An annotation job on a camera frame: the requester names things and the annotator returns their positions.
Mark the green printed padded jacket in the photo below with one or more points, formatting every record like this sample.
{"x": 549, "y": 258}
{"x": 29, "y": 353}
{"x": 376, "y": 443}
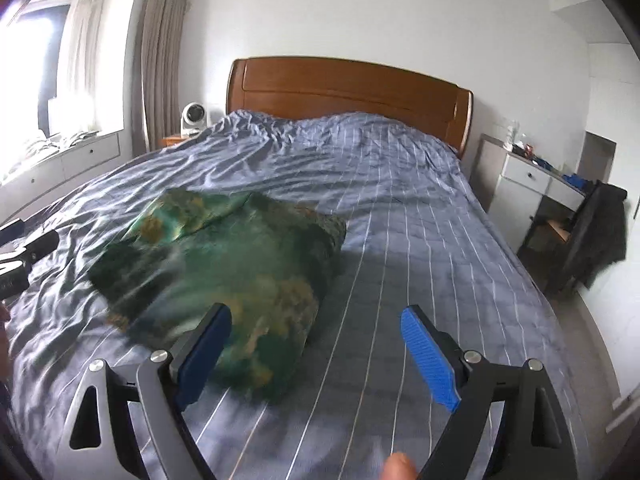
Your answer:
{"x": 250, "y": 270}

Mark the white desk with drawers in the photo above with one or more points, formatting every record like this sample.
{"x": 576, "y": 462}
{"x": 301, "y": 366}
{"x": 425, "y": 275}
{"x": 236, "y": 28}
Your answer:
{"x": 520, "y": 200}

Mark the white wardrobe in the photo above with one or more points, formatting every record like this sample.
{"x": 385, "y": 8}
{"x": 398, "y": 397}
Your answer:
{"x": 625, "y": 160}

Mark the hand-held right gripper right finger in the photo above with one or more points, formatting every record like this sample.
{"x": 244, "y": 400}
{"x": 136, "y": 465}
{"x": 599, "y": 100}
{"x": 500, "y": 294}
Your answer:
{"x": 430, "y": 355}

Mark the wooden bed headboard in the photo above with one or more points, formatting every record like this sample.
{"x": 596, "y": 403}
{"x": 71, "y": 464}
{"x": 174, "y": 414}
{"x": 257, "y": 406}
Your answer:
{"x": 350, "y": 85}

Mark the small white fan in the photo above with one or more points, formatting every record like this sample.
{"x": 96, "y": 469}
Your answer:
{"x": 192, "y": 115}

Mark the beige curtain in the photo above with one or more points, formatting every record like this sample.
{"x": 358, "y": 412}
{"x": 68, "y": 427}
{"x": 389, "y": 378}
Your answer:
{"x": 162, "y": 60}

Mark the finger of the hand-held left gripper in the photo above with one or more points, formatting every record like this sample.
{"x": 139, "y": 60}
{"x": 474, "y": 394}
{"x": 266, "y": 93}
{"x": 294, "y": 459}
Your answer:
{"x": 10, "y": 229}
{"x": 42, "y": 245}

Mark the bed with blue checked duvet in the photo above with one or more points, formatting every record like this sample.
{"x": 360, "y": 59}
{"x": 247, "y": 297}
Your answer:
{"x": 400, "y": 210}

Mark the small bottle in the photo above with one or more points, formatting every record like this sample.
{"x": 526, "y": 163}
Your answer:
{"x": 511, "y": 135}

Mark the window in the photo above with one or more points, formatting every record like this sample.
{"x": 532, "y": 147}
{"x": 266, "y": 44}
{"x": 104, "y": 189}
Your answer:
{"x": 40, "y": 60}

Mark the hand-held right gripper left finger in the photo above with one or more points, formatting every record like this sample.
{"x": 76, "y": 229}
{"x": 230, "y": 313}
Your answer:
{"x": 202, "y": 355}

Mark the wooden nightstand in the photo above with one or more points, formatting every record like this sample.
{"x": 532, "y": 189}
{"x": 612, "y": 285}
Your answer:
{"x": 172, "y": 140}

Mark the white window cabinet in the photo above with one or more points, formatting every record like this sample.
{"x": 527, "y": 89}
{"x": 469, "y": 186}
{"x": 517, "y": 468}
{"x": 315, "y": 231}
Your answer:
{"x": 75, "y": 160}

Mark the pile of light clothes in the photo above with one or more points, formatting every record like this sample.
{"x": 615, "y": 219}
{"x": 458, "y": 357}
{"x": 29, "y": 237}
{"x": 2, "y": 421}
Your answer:
{"x": 45, "y": 147}

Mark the white sheer curtain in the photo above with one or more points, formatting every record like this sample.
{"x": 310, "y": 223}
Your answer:
{"x": 80, "y": 60}

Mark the chair with black jacket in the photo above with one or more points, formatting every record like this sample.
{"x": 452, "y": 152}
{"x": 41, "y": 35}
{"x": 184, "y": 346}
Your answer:
{"x": 595, "y": 230}

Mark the person's right hand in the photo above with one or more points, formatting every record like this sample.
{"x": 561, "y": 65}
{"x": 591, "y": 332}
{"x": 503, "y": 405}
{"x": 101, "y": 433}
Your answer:
{"x": 397, "y": 466}

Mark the blue cloth item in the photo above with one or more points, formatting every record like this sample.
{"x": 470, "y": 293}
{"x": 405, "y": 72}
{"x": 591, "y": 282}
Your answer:
{"x": 570, "y": 179}

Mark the wooden chair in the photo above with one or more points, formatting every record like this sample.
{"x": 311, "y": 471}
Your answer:
{"x": 557, "y": 227}

